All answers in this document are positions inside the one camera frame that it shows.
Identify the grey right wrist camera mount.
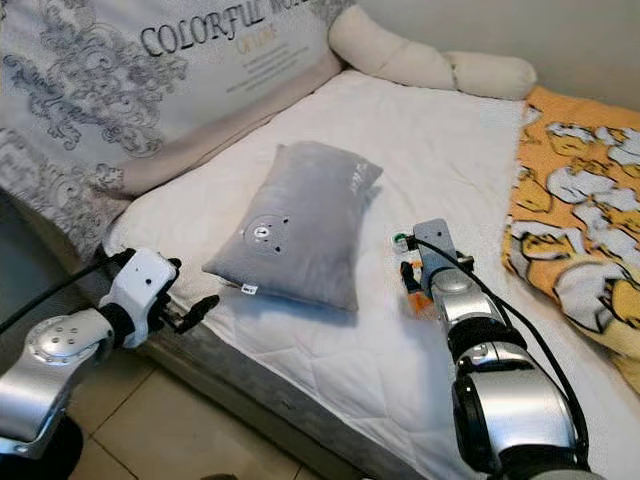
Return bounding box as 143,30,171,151
412,218,476,296

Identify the grey pillow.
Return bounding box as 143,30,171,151
203,140,384,312

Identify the beige long bolster pillow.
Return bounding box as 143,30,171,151
328,5,539,101

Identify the yellow cartoon print blanket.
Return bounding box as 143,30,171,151
503,85,640,396

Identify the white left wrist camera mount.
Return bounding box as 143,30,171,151
110,248,181,349

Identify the bottle with orange drink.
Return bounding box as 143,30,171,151
393,232,436,316

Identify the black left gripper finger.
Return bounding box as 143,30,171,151
178,294,221,333

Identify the grey mattress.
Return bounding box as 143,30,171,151
105,250,431,480

